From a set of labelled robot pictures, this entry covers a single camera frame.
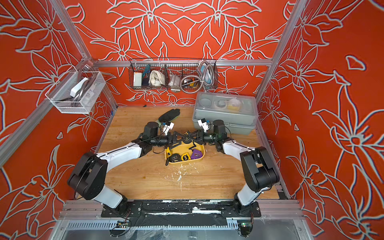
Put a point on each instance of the grey plastic toolbox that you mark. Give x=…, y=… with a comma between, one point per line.
x=239, y=113

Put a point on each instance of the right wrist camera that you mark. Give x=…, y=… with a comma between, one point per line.
x=204, y=125

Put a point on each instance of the black wire wall basket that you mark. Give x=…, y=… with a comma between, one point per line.
x=182, y=75

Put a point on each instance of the white box in basket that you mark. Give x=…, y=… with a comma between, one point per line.
x=137, y=82

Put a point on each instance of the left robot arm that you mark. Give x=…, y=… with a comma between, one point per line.
x=89, y=175

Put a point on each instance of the yellow plastic storage box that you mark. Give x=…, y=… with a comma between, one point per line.
x=190, y=152

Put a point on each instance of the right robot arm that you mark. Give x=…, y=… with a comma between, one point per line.
x=258, y=167

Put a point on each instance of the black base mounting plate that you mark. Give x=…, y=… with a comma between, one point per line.
x=223, y=208

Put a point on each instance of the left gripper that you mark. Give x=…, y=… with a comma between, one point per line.
x=172, y=141

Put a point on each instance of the black green work glove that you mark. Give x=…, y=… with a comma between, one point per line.
x=168, y=116

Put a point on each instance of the small yellow 2m tape measure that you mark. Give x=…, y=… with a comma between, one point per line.
x=186, y=157

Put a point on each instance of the black yellow 3m tape measure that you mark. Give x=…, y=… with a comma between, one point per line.
x=173, y=159

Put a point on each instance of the white adapter in side basket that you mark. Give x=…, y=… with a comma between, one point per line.
x=78, y=87

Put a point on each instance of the white cloth in basket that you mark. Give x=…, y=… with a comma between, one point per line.
x=157, y=79

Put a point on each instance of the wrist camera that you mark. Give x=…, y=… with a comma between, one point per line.
x=167, y=126
x=204, y=125

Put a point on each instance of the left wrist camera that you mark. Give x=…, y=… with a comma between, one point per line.
x=167, y=126

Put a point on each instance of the purple tape measure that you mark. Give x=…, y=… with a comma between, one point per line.
x=196, y=154

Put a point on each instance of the white wire side basket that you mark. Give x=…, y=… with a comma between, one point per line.
x=59, y=93

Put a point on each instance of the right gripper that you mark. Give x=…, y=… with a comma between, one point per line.
x=201, y=137

